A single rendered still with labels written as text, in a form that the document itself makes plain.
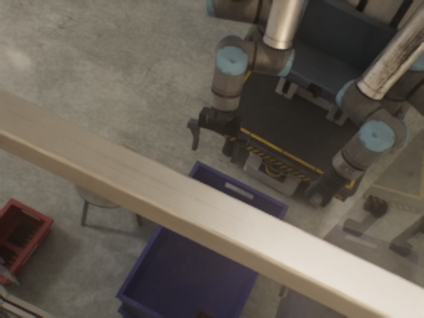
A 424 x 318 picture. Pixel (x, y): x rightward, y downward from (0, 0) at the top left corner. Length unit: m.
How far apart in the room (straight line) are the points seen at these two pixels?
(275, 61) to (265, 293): 1.11
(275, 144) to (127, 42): 1.10
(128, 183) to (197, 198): 0.06
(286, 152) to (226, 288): 0.63
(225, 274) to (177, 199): 1.63
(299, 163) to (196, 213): 1.80
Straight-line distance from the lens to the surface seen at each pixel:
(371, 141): 1.45
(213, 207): 0.45
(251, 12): 1.84
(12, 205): 2.33
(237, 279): 2.08
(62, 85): 2.76
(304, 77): 1.97
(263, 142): 2.24
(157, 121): 2.61
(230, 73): 1.47
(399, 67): 1.52
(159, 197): 0.45
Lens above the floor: 2.19
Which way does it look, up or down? 60 degrees down
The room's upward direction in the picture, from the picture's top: 16 degrees clockwise
